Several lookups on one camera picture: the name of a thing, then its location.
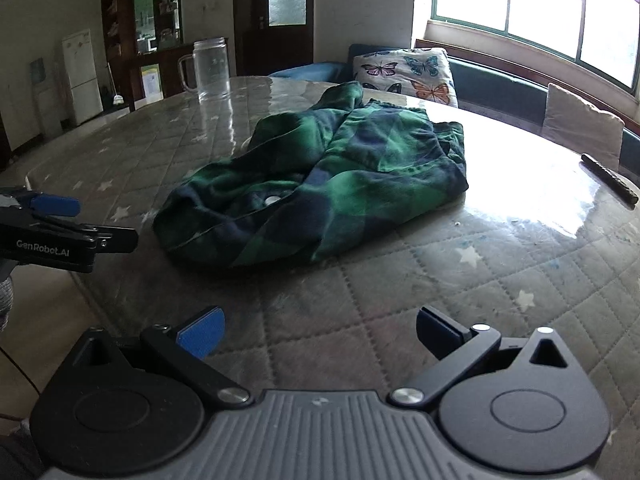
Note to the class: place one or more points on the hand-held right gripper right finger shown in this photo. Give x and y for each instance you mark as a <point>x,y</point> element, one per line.
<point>434,332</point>

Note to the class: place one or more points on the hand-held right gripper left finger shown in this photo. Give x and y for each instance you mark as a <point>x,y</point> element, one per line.
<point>202,334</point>

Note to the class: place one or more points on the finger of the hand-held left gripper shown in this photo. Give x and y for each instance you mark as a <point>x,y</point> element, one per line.
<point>57,205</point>
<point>117,240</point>

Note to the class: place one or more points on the green plaid shirt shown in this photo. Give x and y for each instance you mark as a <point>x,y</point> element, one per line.
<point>350,170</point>

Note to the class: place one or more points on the person's left forearm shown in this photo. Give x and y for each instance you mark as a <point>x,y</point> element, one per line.
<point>5,302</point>

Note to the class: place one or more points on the water dispenser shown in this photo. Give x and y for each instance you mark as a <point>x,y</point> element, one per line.
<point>45,105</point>

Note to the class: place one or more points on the broom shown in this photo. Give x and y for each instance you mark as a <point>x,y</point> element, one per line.
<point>118,100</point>

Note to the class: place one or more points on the white refrigerator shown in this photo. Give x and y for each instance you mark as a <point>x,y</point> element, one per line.
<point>82,80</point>

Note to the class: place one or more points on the dark wooden cabinet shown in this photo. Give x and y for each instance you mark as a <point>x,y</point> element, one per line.
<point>125,75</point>

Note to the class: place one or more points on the black remote control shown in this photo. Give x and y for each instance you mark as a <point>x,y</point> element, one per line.
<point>610,177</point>

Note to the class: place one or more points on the dark wooden door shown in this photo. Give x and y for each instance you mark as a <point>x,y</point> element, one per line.
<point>250,35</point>

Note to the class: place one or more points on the light blue cushion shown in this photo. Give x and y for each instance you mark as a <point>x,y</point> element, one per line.
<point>305,71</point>

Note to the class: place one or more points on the beige pillow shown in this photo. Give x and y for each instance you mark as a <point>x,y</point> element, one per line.
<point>580,125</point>

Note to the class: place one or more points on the dark blue sofa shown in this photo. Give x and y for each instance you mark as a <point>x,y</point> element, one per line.
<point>490,85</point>

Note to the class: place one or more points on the butterfly print pillow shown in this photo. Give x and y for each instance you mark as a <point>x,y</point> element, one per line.
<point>400,70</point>

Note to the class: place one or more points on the green framed window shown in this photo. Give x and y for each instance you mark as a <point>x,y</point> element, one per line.
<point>540,0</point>

